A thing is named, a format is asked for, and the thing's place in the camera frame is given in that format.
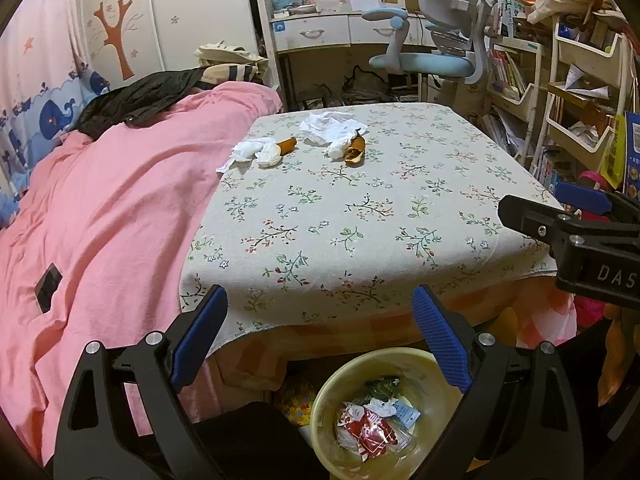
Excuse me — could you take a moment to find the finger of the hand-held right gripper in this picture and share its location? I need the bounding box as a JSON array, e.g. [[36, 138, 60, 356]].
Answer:
[[497, 194, 640, 261], [554, 181, 640, 226]]

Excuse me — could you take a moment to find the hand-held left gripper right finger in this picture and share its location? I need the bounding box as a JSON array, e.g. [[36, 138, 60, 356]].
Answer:
[[412, 285, 583, 480]]

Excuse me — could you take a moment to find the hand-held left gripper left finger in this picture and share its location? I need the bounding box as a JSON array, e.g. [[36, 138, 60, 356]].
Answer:
[[52, 284, 231, 480]]

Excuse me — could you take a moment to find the dark green wrapper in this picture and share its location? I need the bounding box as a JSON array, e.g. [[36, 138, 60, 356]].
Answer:
[[365, 376, 401, 401]]

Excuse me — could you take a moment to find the blue drink carton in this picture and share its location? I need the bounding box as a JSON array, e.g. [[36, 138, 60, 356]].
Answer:
[[395, 400, 422, 428]]

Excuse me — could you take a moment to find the clear plastic bag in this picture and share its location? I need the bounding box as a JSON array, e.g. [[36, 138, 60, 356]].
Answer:
[[387, 422, 413, 453]]

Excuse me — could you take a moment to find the pale yellow trash bin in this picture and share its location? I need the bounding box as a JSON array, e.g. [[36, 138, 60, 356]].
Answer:
[[310, 347, 468, 480]]

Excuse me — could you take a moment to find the red white snack wrapper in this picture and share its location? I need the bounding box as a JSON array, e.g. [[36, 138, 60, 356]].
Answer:
[[336, 402, 401, 461]]

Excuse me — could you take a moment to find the long white tissue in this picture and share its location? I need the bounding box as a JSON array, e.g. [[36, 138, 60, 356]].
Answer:
[[216, 136, 276, 175]]

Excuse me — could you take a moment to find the cream tissue ball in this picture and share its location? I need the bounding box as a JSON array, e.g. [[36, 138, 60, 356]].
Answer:
[[257, 142, 283, 168]]

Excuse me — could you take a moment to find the large white tissue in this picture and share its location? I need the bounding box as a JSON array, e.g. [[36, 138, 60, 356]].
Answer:
[[299, 111, 371, 147]]

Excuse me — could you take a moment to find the yellow paper bag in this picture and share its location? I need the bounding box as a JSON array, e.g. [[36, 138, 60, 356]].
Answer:
[[600, 112, 628, 188]]

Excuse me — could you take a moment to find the blue paper bag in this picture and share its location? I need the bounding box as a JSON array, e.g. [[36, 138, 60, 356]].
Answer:
[[622, 110, 640, 201]]

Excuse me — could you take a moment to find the white book rack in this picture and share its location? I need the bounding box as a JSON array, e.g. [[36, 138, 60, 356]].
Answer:
[[482, 0, 543, 126]]

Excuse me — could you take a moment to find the yellow patterned mat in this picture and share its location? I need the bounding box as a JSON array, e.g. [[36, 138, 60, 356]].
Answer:
[[275, 385, 316, 428]]

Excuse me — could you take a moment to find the white tiered cart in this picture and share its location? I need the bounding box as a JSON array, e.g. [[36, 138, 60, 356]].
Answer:
[[542, 10, 633, 158]]

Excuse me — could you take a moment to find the pink duvet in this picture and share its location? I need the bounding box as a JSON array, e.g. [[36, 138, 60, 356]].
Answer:
[[0, 80, 283, 466]]

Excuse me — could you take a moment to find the black smartphone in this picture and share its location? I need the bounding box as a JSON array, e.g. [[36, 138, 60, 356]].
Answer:
[[35, 263, 64, 314]]

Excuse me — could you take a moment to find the floral tablecloth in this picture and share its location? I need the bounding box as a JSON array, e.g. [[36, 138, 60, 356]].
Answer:
[[179, 102, 566, 356]]

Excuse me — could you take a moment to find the blue grey desk chair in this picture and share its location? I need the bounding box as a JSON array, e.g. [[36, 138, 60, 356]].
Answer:
[[361, 0, 493, 103]]

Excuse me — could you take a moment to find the bag of newspapers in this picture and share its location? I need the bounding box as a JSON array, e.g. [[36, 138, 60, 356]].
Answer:
[[345, 82, 418, 106]]

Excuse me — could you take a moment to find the black jacket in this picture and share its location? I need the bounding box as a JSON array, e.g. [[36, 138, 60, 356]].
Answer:
[[65, 67, 206, 138]]

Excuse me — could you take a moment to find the striped beige pillow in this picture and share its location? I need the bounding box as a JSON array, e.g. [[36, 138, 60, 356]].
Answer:
[[200, 62, 268, 83]]

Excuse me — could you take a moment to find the beige tote bag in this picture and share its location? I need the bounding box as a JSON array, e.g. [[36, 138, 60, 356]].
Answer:
[[194, 42, 271, 68]]

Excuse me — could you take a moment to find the white desk with drawers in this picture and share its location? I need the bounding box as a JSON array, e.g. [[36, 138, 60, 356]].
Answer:
[[252, 0, 431, 106]]

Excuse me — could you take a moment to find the white wardrobe with tree sticker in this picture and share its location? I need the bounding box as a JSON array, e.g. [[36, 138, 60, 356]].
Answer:
[[77, 0, 261, 81]]

